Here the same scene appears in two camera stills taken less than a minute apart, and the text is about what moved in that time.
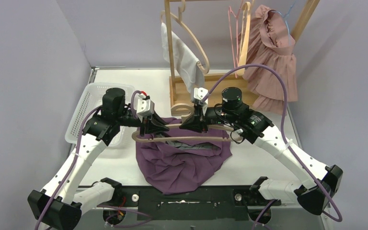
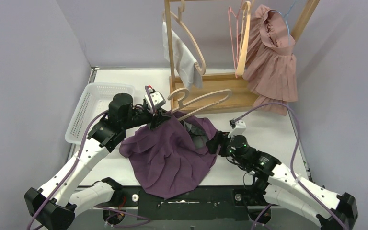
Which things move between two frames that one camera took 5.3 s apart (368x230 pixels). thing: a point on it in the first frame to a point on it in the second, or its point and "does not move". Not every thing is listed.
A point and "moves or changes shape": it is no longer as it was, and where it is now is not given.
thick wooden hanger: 247,9 does not move
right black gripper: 196,122 to 221,138
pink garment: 270,42 does not move
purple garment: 173,167 moves or changes shape
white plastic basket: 92,98 does not move
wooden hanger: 174,109 to 181,102
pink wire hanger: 237,16 does not move
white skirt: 185,60 does not move
